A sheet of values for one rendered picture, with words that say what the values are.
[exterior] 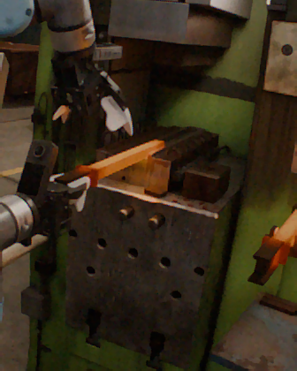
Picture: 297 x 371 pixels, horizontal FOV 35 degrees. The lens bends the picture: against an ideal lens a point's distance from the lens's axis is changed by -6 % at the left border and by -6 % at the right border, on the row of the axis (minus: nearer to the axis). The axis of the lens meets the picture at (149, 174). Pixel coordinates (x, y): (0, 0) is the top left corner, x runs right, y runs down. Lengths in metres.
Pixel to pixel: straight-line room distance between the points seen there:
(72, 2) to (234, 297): 0.93
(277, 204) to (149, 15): 0.57
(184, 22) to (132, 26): 0.13
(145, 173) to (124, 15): 0.39
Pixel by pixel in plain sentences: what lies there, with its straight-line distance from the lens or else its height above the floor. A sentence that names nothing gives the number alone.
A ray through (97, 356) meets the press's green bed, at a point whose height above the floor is 0.40.
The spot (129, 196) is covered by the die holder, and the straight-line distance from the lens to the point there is 1.15.
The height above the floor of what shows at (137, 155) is 1.01.
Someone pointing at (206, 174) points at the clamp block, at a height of 0.98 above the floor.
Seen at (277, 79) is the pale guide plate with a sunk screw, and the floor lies 1.22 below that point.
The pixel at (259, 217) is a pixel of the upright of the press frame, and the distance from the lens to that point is 1.27.
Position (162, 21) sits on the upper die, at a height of 1.32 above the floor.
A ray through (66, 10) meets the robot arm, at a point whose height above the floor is 1.31.
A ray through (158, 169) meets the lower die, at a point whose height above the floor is 0.97.
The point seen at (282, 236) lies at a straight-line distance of 0.82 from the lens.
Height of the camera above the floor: 1.30
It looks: 17 degrees down
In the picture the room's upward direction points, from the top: 7 degrees clockwise
